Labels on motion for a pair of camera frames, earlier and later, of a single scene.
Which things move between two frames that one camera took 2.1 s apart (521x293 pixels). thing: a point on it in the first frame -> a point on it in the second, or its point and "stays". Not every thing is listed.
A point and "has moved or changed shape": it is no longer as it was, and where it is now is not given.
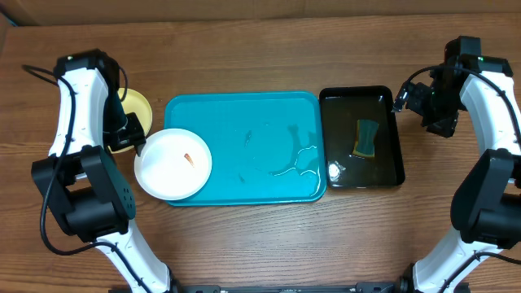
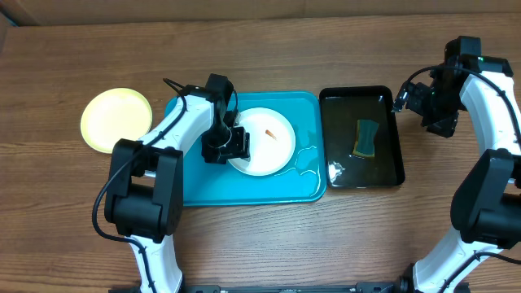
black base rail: (368, 287) stays
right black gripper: (445, 128) stays
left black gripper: (136, 138) -> (241, 148)
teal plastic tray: (267, 148) stays
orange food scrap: (189, 159) -> (270, 133)
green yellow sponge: (365, 136) stays
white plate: (174, 164) has moved or changed shape
